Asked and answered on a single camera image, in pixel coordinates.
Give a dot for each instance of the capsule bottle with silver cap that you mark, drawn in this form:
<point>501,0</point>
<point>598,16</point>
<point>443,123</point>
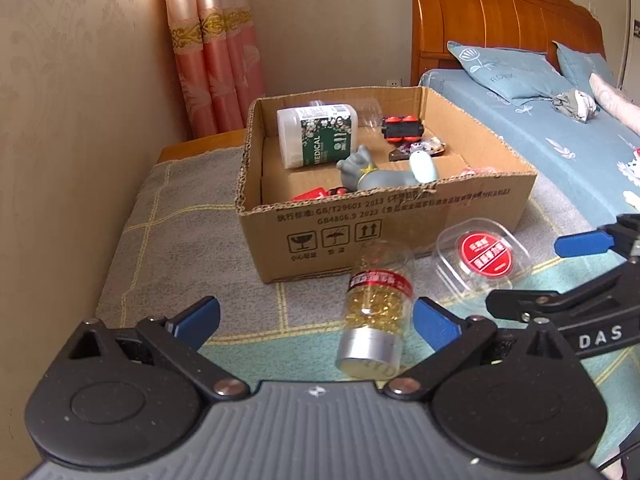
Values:
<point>375,310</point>

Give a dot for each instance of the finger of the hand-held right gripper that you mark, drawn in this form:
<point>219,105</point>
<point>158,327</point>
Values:
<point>540,302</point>
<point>582,244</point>

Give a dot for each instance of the crumpled grey cloth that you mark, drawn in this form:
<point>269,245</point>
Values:
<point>575,102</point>

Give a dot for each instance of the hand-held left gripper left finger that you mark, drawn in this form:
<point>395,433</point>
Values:
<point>200,317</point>

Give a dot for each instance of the grey and teal plaid blanket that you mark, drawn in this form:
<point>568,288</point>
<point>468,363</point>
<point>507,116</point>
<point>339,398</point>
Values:
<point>190,250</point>

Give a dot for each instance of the small blue pillow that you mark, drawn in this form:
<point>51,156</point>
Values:
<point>582,62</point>

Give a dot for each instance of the white wall socket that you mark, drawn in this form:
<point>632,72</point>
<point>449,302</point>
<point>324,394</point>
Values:
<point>395,81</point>

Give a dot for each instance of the wooden headboard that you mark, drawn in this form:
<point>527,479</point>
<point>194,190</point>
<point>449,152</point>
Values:
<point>500,15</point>

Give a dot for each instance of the wooden bed frame edge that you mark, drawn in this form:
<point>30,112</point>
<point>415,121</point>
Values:
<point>200,146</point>

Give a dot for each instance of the black toy car red wheels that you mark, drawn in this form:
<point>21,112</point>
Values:
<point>401,127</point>

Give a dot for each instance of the dark printed snack packet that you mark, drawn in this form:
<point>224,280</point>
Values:
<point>417,148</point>

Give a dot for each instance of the brown cardboard box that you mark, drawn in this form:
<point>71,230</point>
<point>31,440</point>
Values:
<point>350,225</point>

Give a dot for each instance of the large blue pillow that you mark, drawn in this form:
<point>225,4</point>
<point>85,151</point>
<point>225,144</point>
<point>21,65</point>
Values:
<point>505,72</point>

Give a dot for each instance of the clear container with red label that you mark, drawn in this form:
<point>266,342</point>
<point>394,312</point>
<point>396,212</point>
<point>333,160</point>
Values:
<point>482,257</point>

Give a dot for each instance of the pink patterned curtain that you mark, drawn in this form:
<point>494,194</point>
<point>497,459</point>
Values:
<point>215,55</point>

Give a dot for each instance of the pale pink bedding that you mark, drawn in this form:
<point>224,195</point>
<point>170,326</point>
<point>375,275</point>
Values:
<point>617,102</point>

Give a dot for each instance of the blue floral bedsheet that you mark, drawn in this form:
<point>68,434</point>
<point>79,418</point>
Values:
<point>550,150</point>

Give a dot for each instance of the clear plastic bottle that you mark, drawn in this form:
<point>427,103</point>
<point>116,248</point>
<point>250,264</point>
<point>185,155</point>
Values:
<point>367,112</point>

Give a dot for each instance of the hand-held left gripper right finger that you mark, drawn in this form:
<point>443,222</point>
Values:
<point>434,321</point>

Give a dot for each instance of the white bottle with green label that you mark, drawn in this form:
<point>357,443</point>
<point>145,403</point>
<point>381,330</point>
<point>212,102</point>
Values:
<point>320,132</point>

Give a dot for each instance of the grey cat toy figure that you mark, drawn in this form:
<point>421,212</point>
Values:
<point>380,172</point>

